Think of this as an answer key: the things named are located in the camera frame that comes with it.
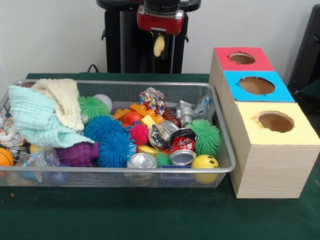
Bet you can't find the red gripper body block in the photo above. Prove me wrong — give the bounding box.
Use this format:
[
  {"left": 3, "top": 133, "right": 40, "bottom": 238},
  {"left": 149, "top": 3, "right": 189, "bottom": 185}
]
[{"left": 136, "top": 5, "right": 185, "bottom": 36}]

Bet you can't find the pale yellow plush toy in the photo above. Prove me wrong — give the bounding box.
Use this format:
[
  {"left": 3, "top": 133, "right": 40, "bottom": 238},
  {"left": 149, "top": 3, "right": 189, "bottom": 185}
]
[{"left": 153, "top": 34, "right": 166, "bottom": 58}]

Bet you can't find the cream waffle cloth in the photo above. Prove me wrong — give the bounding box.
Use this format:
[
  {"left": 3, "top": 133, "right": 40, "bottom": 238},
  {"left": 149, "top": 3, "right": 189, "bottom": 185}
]
[{"left": 31, "top": 78, "right": 85, "bottom": 132}]

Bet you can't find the mint green waffle cloth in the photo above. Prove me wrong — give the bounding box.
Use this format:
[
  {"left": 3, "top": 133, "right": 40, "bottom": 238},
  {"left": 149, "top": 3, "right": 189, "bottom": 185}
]
[{"left": 8, "top": 85, "right": 95, "bottom": 149}]

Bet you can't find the clear shallow mesh bin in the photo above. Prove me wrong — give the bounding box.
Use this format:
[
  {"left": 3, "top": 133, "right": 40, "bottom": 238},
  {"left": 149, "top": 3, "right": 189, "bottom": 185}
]
[{"left": 0, "top": 80, "right": 237, "bottom": 188}]

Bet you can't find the wooden box with three holes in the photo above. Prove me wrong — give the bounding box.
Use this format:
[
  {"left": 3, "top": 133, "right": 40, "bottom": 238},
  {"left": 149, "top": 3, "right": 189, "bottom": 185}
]
[{"left": 209, "top": 47, "right": 320, "bottom": 199}]

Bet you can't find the orange toy building block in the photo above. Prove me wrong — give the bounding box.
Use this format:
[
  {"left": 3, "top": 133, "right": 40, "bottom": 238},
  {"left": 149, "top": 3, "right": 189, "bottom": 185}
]
[{"left": 112, "top": 102, "right": 165, "bottom": 125}]

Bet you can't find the small white baseball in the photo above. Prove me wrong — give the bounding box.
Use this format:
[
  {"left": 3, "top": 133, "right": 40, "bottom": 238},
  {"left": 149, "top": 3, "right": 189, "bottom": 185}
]
[{"left": 94, "top": 94, "right": 114, "bottom": 112}]

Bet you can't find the small red ball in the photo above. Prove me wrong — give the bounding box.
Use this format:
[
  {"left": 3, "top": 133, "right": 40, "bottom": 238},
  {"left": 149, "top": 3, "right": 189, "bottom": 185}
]
[{"left": 121, "top": 111, "right": 144, "bottom": 126}]

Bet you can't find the yellow toy block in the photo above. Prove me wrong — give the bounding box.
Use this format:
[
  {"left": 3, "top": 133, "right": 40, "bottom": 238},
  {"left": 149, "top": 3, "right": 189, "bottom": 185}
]
[{"left": 140, "top": 115, "right": 157, "bottom": 129}]

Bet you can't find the green spiky ball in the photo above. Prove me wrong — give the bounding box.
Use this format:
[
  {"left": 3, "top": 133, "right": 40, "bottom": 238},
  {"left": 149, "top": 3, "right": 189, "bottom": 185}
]
[{"left": 78, "top": 96, "right": 111, "bottom": 121}]

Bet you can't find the red spiky ball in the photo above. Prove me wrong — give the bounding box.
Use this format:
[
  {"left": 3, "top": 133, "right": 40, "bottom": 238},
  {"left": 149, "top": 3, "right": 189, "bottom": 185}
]
[{"left": 128, "top": 123, "right": 150, "bottom": 146}]

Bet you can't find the blue spiky ball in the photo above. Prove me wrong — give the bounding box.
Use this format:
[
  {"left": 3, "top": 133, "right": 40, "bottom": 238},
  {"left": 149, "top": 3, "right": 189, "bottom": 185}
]
[
  {"left": 97, "top": 131, "right": 137, "bottom": 169},
  {"left": 83, "top": 116, "right": 125, "bottom": 144}
]

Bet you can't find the green fuzzy toy with eyes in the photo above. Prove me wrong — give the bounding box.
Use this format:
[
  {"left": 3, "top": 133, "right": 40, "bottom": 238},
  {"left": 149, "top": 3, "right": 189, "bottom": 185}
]
[{"left": 189, "top": 119, "right": 222, "bottom": 157}]

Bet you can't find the black silver drink can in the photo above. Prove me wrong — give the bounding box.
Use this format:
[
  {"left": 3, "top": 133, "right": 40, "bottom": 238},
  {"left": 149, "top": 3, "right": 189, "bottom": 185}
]
[{"left": 169, "top": 128, "right": 199, "bottom": 166}]

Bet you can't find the yellow smiley ball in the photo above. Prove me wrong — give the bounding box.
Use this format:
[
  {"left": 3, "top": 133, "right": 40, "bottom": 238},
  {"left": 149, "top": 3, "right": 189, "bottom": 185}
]
[{"left": 191, "top": 154, "right": 221, "bottom": 183}]

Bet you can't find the purple spiky ball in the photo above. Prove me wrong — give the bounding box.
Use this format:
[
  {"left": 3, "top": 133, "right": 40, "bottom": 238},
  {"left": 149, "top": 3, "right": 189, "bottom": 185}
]
[{"left": 55, "top": 142, "right": 100, "bottom": 167}]

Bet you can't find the black stand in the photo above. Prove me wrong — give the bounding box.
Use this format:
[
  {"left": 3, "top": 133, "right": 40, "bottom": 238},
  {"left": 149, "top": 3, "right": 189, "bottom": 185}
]
[{"left": 287, "top": 4, "right": 320, "bottom": 93}]

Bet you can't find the dark green table cloth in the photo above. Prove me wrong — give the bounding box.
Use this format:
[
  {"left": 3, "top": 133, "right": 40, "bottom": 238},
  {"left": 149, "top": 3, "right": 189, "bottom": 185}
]
[{"left": 0, "top": 72, "right": 320, "bottom": 240}]

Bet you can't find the small orange basketball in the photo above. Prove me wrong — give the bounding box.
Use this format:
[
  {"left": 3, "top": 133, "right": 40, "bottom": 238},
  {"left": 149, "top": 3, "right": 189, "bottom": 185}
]
[{"left": 0, "top": 148, "right": 14, "bottom": 167}]

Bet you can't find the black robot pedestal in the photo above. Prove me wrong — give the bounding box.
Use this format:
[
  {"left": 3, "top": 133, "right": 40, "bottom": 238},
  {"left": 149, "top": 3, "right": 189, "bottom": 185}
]
[{"left": 96, "top": 0, "right": 202, "bottom": 75}]

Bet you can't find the black cable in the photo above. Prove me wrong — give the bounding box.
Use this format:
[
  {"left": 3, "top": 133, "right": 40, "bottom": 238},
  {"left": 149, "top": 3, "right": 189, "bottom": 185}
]
[{"left": 87, "top": 63, "right": 101, "bottom": 74}]

